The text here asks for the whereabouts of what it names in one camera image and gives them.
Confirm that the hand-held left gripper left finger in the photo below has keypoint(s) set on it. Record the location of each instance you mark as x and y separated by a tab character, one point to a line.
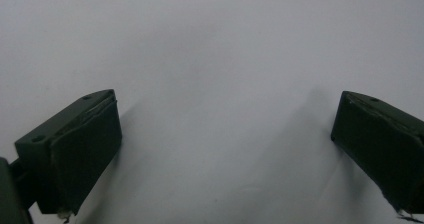
73	150

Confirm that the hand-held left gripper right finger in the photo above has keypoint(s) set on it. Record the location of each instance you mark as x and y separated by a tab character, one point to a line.
380	144

